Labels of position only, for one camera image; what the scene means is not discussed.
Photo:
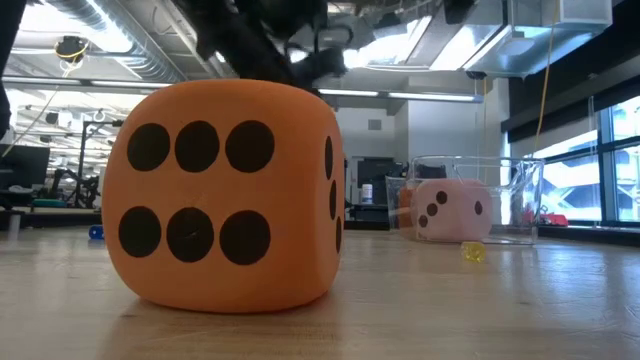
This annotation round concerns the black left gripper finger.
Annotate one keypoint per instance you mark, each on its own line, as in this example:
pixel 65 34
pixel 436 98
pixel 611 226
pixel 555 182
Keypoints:
pixel 260 57
pixel 322 65

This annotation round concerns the orange foam die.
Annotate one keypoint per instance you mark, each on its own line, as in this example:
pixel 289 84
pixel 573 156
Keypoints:
pixel 295 200

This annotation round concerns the pink foam die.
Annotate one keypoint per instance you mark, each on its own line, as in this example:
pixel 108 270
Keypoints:
pixel 460 220

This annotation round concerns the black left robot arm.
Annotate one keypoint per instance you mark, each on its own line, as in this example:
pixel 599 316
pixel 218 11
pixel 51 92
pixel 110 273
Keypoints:
pixel 7 30

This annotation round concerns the ceiling strip light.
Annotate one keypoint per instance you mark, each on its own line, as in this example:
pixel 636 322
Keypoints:
pixel 100 83
pixel 400 95

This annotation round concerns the black equipment cabinet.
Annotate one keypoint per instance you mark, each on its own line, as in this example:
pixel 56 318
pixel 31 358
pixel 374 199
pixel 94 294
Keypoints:
pixel 380 175

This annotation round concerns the white plastic bottle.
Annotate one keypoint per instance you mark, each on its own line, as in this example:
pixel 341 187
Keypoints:
pixel 367 194

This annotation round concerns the black metal stand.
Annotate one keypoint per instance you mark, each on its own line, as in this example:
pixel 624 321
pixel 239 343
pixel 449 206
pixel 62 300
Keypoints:
pixel 82 155

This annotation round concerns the silver ceiling air unit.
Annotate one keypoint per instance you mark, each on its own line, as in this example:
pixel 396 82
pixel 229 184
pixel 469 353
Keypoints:
pixel 540 45

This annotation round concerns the clear plastic bin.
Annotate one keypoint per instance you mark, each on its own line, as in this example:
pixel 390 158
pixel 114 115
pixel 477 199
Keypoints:
pixel 520 200

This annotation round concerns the small blue die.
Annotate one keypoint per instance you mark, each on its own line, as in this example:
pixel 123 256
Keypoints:
pixel 96 232

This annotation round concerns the small yellow die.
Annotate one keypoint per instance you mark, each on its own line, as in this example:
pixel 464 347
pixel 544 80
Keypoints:
pixel 473 252

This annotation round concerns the teal flat object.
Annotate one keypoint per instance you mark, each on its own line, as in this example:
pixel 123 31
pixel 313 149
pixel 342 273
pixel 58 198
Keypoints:
pixel 49 203

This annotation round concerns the black monitor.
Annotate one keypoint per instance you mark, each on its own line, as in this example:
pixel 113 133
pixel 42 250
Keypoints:
pixel 25 167

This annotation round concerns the silver spiral air duct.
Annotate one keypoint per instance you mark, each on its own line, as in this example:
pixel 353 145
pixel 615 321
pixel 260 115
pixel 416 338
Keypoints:
pixel 125 40

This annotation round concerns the black window frame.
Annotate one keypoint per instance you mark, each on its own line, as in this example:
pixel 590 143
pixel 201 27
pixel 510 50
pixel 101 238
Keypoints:
pixel 607 175

